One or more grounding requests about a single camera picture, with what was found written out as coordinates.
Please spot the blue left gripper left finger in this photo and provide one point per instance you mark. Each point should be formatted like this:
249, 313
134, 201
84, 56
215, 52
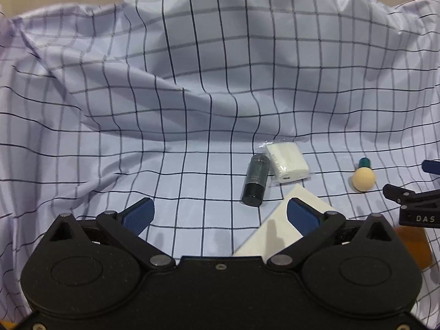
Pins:
139, 216

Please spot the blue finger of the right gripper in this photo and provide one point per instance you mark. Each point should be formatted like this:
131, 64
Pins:
431, 167

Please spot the brown leather wallet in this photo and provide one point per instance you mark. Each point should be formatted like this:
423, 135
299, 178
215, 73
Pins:
416, 241

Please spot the white phone box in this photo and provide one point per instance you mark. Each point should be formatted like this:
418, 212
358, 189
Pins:
276, 232

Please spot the dark grey bottle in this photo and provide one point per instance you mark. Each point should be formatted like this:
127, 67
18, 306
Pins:
255, 180

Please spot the checkered lavender sheet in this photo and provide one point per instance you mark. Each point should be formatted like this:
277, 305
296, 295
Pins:
169, 99

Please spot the white tissue pack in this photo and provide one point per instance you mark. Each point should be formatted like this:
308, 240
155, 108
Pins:
287, 161

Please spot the beige makeup sponge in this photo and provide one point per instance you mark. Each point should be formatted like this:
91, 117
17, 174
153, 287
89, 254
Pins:
363, 178

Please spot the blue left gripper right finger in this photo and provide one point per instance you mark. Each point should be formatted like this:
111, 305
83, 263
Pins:
302, 216

